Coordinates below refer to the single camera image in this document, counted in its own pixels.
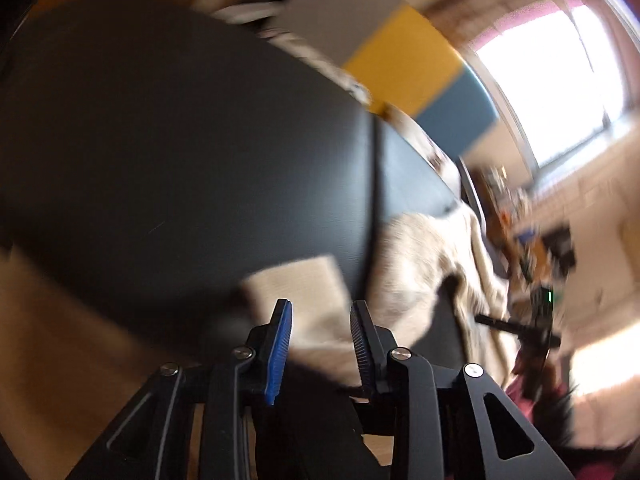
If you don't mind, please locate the cream knitted sweater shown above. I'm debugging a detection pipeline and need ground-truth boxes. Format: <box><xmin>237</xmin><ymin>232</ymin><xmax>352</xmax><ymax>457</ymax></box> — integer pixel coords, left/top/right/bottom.
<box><xmin>241</xmin><ymin>206</ymin><xmax>515</xmax><ymax>387</ymax></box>

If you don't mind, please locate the cluttered wooden desk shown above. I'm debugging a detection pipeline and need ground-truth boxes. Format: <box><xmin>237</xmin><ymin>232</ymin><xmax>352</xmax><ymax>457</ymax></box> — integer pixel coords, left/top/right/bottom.
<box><xmin>470</xmin><ymin>167</ymin><xmax>577</xmax><ymax>302</ymax></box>

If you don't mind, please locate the black leather table cover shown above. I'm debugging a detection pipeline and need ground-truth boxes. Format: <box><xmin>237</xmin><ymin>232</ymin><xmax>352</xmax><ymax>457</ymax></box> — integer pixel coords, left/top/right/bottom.
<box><xmin>0</xmin><ymin>0</ymin><xmax>461</xmax><ymax>356</ymax></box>

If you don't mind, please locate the grey yellow blue sofa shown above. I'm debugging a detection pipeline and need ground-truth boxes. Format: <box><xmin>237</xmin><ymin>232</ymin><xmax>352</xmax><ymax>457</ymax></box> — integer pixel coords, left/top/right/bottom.
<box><xmin>224</xmin><ymin>0</ymin><xmax>498</xmax><ymax>158</ymax></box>

